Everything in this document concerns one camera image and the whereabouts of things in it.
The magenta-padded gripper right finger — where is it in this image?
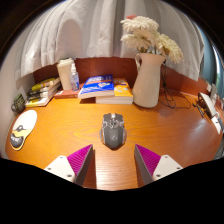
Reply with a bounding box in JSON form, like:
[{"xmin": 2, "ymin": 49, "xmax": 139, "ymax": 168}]
[{"xmin": 134, "ymin": 144, "xmax": 184, "ymax": 186}]

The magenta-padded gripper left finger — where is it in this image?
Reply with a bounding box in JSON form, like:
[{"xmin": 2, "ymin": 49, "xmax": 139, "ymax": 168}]
[{"xmin": 44, "ymin": 143, "xmax": 95, "ymax": 187}]

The grey black computer mouse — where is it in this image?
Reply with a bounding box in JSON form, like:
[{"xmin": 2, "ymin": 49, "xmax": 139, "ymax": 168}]
[{"xmin": 99, "ymin": 112, "xmax": 128, "ymax": 150}]

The white penguin print mouse pad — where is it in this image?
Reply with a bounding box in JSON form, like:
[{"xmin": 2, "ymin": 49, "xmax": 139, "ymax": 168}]
[{"xmin": 9, "ymin": 109, "xmax": 38, "ymax": 152}]

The white flat sheet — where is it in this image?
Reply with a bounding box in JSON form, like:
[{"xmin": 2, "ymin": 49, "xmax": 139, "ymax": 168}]
[{"xmin": 211, "ymin": 113, "xmax": 224, "ymax": 135}]

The white and yellow book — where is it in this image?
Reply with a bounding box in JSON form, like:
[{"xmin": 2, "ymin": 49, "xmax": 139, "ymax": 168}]
[{"xmin": 25, "ymin": 92, "xmax": 58, "ymax": 108}]

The red-brown book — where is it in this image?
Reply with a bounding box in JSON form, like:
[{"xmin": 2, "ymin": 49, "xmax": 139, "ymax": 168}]
[{"xmin": 53, "ymin": 83, "xmax": 86, "ymax": 100}]

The white laptop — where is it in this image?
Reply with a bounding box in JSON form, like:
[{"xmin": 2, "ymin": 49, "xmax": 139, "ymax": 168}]
[{"xmin": 197, "ymin": 92, "xmax": 220, "ymax": 120}]

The black spine book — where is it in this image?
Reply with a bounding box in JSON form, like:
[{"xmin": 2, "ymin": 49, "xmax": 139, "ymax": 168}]
[
  {"xmin": 26, "ymin": 88, "xmax": 61, "ymax": 102},
  {"xmin": 27, "ymin": 83, "xmax": 62, "ymax": 98}
]

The white ceramic jug vase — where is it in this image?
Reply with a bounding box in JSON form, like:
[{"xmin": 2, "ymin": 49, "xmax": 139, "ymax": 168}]
[{"xmin": 132, "ymin": 52, "xmax": 167, "ymax": 109}]

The orange cover book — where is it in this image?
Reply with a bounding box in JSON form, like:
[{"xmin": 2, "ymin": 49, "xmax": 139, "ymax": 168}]
[{"xmin": 95, "ymin": 77, "xmax": 134, "ymax": 106}]

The clear spray bottle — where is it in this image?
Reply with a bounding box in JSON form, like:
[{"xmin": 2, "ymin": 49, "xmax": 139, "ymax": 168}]
[{"xmin": 69, "ymin": 63, "xmax": 81, "ymax": 92}]

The blue cover book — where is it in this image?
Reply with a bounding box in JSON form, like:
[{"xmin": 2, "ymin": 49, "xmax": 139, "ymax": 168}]
[{"xmin": 77, "ymin": 73, "xmax": 116, "ymax": 100}]

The white curtain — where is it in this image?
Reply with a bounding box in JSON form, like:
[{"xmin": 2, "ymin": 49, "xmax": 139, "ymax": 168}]
[{"xmin": 14, "ymin": 0, "xmax": 205, "ymax": 82}]

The black cable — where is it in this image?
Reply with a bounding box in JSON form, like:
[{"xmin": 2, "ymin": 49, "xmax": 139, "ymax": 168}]
[{"xmin": 160, "ymin": 59, "xmax": 193, "ymax": 110}]

